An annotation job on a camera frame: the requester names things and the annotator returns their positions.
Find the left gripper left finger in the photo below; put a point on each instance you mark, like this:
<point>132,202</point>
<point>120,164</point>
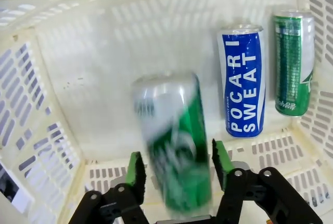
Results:
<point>135,172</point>

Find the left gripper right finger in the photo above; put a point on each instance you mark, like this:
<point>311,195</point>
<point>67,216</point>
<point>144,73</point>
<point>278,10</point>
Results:
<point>223,161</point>

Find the green and white soda can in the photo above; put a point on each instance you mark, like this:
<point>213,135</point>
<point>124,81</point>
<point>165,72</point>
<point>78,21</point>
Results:
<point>177,143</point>

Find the blue Pocari Sweat can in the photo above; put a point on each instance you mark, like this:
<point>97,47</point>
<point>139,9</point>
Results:
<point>242,83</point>

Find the green can with small print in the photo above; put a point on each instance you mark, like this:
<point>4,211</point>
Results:
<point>291,65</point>

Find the cream plastic shopping basket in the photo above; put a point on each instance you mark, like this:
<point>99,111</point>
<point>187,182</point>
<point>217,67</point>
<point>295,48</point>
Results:
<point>91,52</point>

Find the white barcode label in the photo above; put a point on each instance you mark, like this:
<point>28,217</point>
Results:
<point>23,196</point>

